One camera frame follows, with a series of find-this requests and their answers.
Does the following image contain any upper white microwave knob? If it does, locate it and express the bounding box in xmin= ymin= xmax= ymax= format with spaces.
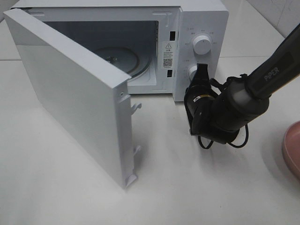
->
xmin=192 ymin=33 xmax=212 ymax=55

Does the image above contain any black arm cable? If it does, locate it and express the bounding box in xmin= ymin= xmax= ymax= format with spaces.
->
xmin=197 ymin=74 xmax=249 ymax=149

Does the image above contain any glass microwave turntable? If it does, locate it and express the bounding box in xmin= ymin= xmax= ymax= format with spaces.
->
xmin=94 ymin=47 xmax=151 ymax=78

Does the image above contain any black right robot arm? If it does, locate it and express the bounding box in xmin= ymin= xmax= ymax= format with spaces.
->
xmin=184 ymin=26 xmax=300 ymax=146

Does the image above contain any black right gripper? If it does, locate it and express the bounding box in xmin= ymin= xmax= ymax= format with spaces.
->
xmin=184 ymin=63 xmax=218 ymax=136

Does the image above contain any white microwave oven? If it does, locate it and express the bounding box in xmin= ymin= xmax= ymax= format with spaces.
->
xmin=10 ymin=0 xmax=229 ymax=102

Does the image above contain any white microwave door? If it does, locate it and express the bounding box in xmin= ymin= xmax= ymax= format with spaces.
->
xmin=4 ymin=9 xmax=142 ymax=188

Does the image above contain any lower white microwave knob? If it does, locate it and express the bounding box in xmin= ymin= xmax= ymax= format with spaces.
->
xmin=188 ymin=65 xmax=197 ymax=81

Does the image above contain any white microwave knob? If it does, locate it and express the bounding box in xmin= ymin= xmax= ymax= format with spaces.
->
xmin=188 ymin=65 xmax=197 ymax=81
xmin=192 ymin=33 xmax=212 ymax=55

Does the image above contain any pink round plate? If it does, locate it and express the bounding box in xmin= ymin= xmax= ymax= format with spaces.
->
xmin=282 ymin=121 xmax=300 ymax=180

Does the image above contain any white warning label sticker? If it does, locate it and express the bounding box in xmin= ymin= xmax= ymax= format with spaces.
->
xmin=162 ymin=41 xmax=173 ymax=68

